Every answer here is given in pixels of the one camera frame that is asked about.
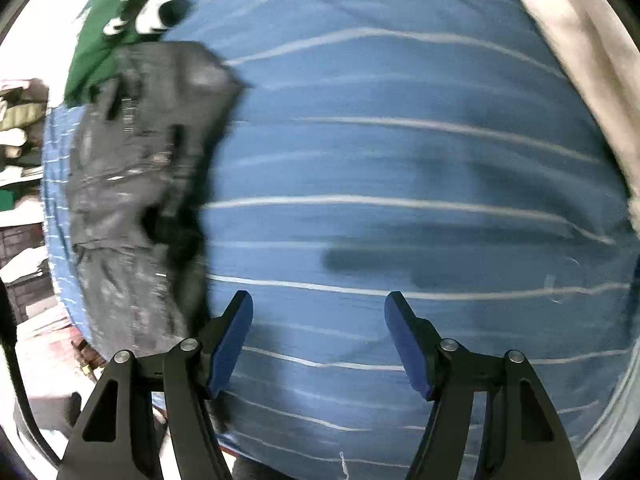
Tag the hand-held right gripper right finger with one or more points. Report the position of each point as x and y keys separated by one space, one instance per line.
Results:
x=406 y=342

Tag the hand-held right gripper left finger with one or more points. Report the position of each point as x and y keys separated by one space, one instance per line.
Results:
x=231 y=342

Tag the dark grey pants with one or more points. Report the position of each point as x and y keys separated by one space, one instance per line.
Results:
x=145 y=170

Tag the blue striped bed sheet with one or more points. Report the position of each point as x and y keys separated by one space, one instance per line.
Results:
x=400 y=160

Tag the pile of clutter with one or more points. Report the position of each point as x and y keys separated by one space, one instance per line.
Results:
x=20 y=125

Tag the green printed garment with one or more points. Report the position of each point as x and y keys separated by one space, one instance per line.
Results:
x=107 y=35

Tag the beige blanket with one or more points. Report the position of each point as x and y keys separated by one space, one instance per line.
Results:
x=575 y=45

